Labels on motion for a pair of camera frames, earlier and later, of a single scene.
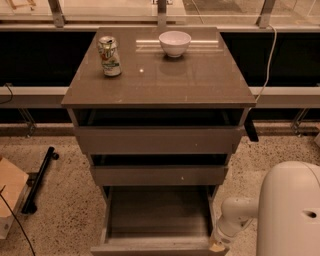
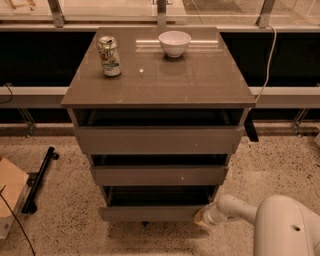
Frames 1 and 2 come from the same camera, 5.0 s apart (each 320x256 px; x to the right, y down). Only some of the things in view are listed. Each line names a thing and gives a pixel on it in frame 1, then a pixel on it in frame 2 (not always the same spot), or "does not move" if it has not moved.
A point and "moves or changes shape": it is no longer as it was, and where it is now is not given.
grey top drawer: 157,130 does not move
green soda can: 109,54 does not move
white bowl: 174,43 does not move
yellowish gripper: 219,238 -> 211,215
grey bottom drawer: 156,221 moves or changes shape
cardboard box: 13,181 does not move
